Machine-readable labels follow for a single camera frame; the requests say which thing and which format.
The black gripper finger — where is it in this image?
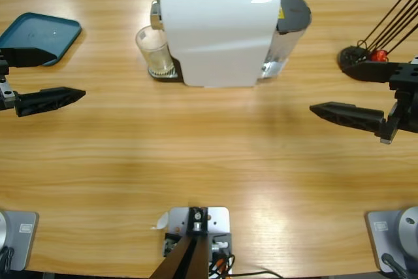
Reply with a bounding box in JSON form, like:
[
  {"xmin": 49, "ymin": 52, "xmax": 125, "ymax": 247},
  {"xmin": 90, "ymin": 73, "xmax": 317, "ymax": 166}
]
[
  {"xmin": 14, "ymin": 87, "xmax": 87, "ymax": 118},
  {"xmin": 0, "ymin": 46, "xmax": 56, "ymax": 68},
  {"xmin": 342, "ymin": 61, "xmax": 394, "ymax": 82},
  {"xmin": 309, "ymin": 101, "xmax": 386, "ymax": 138}
]

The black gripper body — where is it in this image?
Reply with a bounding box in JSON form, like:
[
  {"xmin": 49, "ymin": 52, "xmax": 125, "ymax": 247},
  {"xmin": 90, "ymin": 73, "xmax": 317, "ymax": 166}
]
[
  {"xmin": 380, "ymin": 62, "xmax": 418, "ymax": 145},
  {"xmin": 0, "ymin": 58, "xmax": 17, "ymax": 112}
]

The clear drinking glass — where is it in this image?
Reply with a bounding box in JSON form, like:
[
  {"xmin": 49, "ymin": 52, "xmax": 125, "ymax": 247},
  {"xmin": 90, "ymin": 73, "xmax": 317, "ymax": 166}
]
[{"xmin": 135, "ymin": 26, "xmax": 174, "ymax": 79}]

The red coffee capsule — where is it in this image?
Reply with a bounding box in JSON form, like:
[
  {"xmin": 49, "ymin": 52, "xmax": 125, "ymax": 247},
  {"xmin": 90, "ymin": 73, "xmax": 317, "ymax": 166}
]
[{"xmin": 370, "ymin": 49, "xmax": 389, "ymax": 63}]

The white capsule coffee machine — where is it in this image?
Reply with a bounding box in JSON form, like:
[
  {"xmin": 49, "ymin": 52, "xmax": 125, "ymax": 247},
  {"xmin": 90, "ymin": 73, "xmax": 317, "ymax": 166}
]
[{"xmin": 149, "ymin": 0, "xmax": 282, "ymax": 90}]

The black capsule holder with rods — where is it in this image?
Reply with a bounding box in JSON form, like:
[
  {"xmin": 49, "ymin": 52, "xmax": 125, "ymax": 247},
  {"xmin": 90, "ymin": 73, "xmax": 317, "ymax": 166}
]
[{"xmin": 338, "ymin": 0, "xmax": 418, "ymax": 74}]

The teal plastic tray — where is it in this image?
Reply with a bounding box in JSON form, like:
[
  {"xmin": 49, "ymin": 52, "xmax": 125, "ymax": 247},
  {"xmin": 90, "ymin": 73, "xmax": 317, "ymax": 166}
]
[{"xmin": 0, "ymin": 12, "xmax": 82, "ymax": 67}]

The clear water tank dark lid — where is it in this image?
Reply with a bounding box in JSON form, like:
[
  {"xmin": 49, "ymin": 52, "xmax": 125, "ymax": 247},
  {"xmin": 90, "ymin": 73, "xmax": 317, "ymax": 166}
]
[{"xmin": 261, "ymin": 0, "xmax": 313, "ymax": 80}]

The metal grille drip tray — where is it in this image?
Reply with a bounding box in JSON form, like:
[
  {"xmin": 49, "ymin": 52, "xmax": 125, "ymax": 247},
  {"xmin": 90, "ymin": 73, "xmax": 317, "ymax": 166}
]
[{"xmin": 148, "ymin": 58, "xmax": 184, "ymax": 83}]

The white paper tape strip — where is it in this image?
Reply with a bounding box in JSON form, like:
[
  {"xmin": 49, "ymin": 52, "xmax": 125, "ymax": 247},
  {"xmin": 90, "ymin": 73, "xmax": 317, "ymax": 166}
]
[{"xmin": 150, "ymin": 212, "xmax": 170, "ymax": 231}]

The grey base plate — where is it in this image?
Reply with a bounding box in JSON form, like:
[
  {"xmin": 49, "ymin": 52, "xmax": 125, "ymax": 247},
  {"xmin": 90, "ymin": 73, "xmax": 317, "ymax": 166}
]
[
  {"xmin": 364, "ymin": 210, "xmax": 418, "ymax": 273},
  {"xmin": 0, "ymin": 210, "xmax": 39, "ymax": 272}
]

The black base cable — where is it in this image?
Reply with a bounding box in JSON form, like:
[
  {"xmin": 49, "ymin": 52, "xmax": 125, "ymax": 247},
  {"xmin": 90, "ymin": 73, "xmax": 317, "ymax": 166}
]
[
  {"xmin": 381, "ymin": 252, "xmax": 411, "ymax": 279},
  {"xmin": 0, "ymin": 246, "xmax": 16, "ymax": 272}
]

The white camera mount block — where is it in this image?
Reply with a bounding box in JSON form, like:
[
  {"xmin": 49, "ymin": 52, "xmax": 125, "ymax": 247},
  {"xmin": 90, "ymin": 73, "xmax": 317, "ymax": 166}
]
[{"xmin": 163, "ymin": 206, "xmax": 233, "ymax": 276}]

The thin black cable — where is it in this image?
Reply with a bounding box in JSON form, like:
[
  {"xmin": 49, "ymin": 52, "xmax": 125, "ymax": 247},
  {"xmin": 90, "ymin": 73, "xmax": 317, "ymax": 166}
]
[{"xmin": 228, "ymin": 271, "xmax": 283, "ymax": 279}]

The orange and black cable bundle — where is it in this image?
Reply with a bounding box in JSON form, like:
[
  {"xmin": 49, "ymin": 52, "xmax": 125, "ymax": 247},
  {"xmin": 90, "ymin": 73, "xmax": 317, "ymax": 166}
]
[{"xmin": 208, "ymin": 252, "xmax": 236, "ymax": 279}]

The dark camera mount post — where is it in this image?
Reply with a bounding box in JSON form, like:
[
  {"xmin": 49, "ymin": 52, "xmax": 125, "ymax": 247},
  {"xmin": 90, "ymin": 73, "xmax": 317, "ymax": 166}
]
[{"xmin": 152, "ymin": 206, "xmax": 210, "ymax": 279}]

